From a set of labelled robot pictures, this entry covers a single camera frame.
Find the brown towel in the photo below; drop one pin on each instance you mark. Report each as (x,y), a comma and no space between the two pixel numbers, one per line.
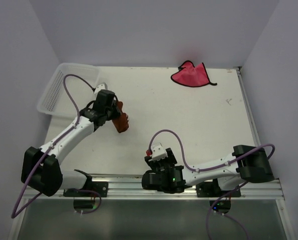
(121,123)

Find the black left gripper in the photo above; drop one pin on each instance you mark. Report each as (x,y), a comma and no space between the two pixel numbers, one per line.
(115,111)

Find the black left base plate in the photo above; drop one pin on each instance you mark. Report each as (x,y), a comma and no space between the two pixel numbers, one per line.
(92,189)

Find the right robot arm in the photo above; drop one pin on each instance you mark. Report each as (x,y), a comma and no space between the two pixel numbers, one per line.
(244,164)

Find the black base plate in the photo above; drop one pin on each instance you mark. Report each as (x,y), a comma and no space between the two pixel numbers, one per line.
(92,189)
(209,189)

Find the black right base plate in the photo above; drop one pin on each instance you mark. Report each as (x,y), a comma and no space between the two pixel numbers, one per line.
(209,189)

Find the white plastic basket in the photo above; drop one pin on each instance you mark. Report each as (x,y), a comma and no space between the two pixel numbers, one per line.
(79,79)

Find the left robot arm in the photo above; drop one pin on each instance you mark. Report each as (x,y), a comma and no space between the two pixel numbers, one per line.
(42,166)

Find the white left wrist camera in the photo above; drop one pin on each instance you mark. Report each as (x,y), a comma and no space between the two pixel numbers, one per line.
(99,87)

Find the pink towel black trim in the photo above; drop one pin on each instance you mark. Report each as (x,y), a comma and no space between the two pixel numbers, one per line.
(192,76)

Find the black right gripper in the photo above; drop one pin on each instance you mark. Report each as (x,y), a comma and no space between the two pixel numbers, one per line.
(171,159)

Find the aluminium mounting rail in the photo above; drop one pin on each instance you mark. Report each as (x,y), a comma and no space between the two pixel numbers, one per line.
(129,187)

